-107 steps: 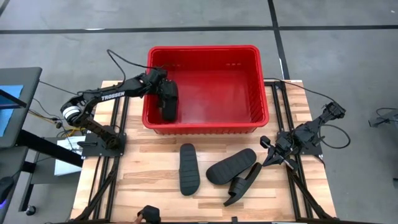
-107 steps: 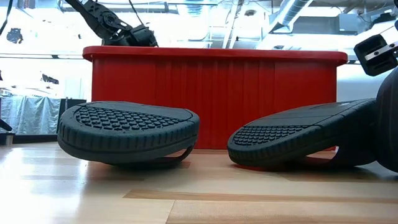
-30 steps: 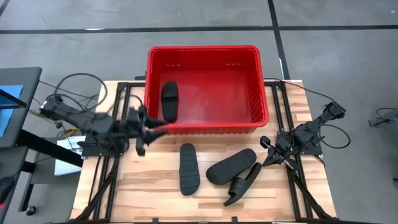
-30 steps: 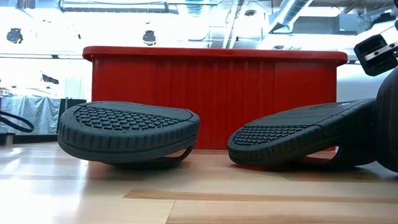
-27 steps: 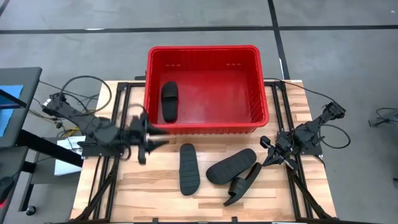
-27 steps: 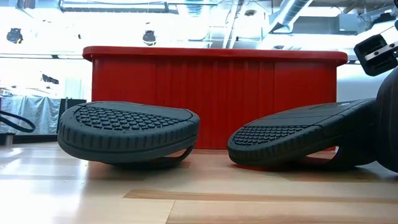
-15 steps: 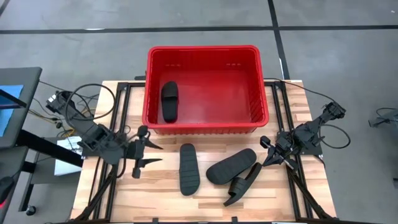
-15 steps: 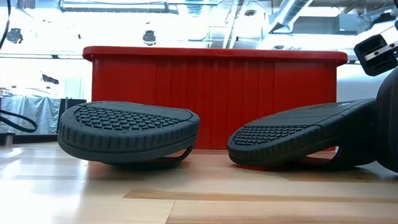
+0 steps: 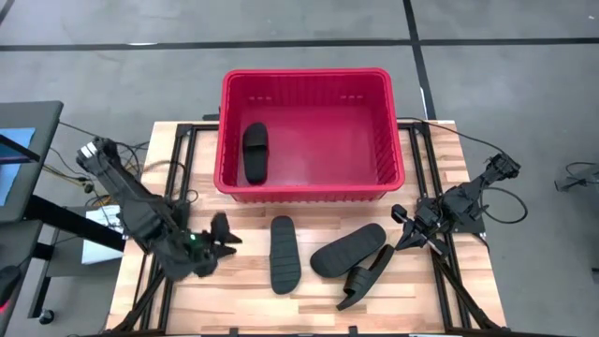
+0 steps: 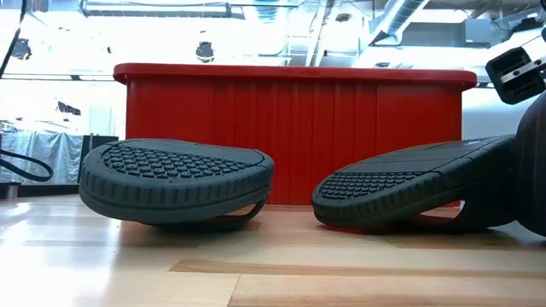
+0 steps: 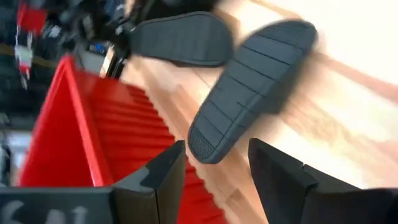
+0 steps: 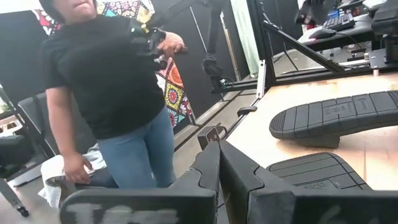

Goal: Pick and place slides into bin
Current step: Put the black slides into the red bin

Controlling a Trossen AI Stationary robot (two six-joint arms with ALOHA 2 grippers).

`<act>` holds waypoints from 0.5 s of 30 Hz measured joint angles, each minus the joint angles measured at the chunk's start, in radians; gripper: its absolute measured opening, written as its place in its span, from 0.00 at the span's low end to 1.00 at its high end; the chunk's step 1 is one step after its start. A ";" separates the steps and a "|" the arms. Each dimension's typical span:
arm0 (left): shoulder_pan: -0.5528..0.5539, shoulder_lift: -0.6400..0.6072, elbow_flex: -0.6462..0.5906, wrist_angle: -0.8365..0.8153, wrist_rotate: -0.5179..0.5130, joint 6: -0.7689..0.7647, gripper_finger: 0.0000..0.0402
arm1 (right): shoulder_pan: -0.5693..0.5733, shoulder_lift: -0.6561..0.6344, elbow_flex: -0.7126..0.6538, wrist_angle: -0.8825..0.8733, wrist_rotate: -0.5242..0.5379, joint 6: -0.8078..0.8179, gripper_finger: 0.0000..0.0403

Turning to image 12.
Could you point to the black keyboard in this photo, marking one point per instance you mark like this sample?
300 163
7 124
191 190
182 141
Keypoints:
339 21

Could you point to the black aluminium rig frame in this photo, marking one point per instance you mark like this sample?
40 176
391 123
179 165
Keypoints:
264 56

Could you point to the white bracket strip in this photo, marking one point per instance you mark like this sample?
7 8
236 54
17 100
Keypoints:
261 79

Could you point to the black computer mouse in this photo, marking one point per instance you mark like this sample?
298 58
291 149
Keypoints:
323 33

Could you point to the black desk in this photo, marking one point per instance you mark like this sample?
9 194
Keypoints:
348 35

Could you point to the person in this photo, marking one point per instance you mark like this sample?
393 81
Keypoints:
105 77

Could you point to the black foam slide sandal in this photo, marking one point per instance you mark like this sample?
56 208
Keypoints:
329 119
314 172

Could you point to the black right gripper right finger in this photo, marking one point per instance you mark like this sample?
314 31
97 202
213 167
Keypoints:
280 207

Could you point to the colourful patterned cloth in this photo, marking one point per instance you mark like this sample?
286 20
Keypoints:
174 96

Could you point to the grey office chair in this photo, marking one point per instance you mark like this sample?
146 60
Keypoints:
34 115

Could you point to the white cloth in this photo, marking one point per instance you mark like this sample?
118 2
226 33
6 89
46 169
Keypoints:
51 174

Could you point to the pale green curtain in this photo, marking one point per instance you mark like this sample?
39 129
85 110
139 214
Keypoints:
245 34

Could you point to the black table clamp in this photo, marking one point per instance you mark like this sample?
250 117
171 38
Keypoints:
247 111

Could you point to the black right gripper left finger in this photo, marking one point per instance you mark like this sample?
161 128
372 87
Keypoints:
140 207

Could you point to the dark office chair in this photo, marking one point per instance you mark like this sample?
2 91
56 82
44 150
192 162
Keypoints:
14 152

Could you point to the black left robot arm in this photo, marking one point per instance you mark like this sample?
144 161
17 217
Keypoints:
385 18

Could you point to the small black camera box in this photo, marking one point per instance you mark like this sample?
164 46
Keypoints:
211 137

